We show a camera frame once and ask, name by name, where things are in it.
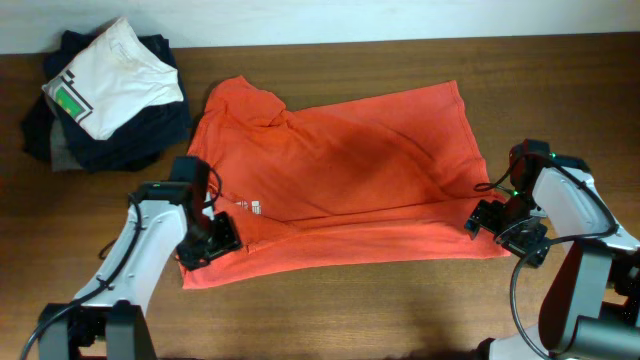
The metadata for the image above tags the red orange t-shirt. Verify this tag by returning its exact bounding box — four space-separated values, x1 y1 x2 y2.
183 77 504 289

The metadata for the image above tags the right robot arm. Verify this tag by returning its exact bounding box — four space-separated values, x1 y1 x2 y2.
465 139 639 359

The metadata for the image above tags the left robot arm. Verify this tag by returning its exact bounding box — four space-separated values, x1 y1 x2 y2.
20 156 242 359

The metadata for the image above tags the navy folded garment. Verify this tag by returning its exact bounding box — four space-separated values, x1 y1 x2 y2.
21 30 192 173

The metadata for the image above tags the grey folded garment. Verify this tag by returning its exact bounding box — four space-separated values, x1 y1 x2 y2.
50 119 83 172

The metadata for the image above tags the white folded t-shirt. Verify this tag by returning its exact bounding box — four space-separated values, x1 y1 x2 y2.
42 17 184 140

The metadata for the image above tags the right black cable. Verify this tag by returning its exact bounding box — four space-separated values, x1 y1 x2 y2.
473 152 621 360

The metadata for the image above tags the black cable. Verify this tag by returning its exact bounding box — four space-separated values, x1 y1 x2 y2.
19 167 224 360
473 152 621 360

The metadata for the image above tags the left black cable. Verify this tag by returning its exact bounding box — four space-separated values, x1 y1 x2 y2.
19 167 224 360

